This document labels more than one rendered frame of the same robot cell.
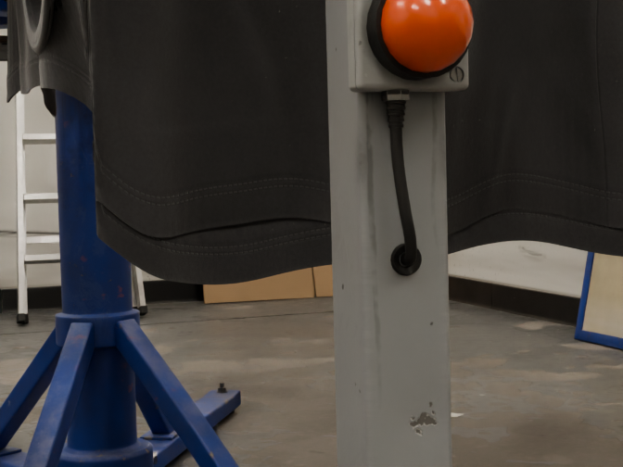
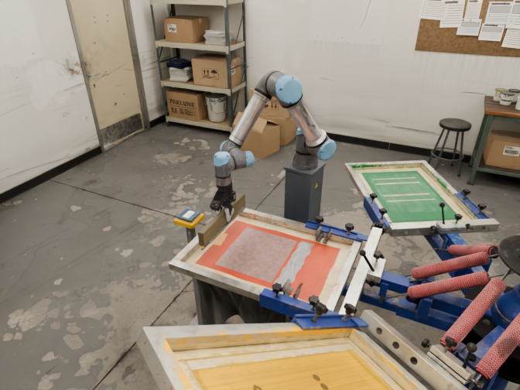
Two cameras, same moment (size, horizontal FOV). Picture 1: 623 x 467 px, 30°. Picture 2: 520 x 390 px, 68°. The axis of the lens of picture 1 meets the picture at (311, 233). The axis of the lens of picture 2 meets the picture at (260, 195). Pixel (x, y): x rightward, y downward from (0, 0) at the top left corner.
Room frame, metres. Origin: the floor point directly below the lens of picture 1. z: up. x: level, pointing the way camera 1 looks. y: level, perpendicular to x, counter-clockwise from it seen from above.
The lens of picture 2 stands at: (2.10, -1.04, 2.19)
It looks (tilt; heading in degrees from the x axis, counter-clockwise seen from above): 31 degrees down; 135
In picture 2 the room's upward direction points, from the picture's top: straight up
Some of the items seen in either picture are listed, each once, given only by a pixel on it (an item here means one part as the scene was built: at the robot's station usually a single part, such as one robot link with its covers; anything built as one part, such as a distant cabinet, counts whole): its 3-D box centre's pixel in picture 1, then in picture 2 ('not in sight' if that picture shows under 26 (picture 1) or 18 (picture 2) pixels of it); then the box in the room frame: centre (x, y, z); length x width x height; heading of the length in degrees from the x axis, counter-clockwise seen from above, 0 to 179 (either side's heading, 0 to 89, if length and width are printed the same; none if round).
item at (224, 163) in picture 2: not in sight; (223, 164); (0.83, -0.02, 1.40); 0.09 x 0.08 x 0.11; 74
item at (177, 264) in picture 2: not in sight; (269, 253); (1.08, 0.04, 0.97); 0.79 x 0.58 x 0.04; 19
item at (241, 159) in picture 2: not in sight; (240, 159); (0.84, 0.08, 1.39); 0.11 x 0.11 x 0.08; 74
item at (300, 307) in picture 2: not in sight; (294, 307); (1.40, -0.14, 0.98); 0.30 x 0.05 x 0.07; 19
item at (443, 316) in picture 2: not in sight; (354, 292); (1.49, 0.18, 0.89); 1.24 x 0.06 x 0.06; 19
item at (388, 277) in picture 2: not in sight; (388, 280); (1.61, 0.22, 1.02); 0.17 x 0.06 x 0.05; 19
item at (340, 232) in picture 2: not in sight; (333, 234); (1.21, 0.38, 0.98); 0.30 x 0.05 x 0.07; 19
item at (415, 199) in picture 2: not in sight; (419, 192); (1.39, 0.98, 1.05); 1.08 x 0.61 x 0.23; 139
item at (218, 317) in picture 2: not in sight; (241, 312); (1.09, -0.17, 0.74); 0.46 x 0.04 x 0.42; 19
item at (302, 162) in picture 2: not in sight; (305, 156); (0.86, 0.56, 1.25); 0.15 x 0.15 x 0.10
